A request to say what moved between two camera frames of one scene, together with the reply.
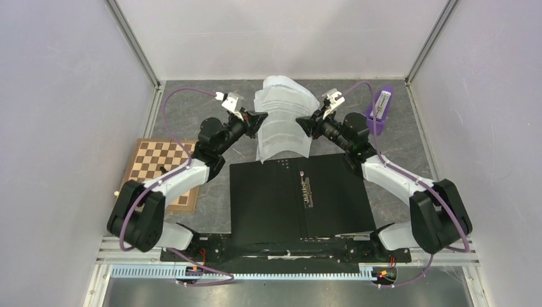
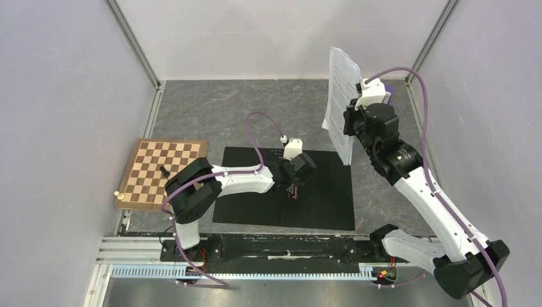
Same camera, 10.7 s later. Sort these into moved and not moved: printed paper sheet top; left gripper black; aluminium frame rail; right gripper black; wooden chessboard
Moved: left gripper black; printed paper sheet top; right gripper black
Not moved: wooden chessboard; aluminium frame rail
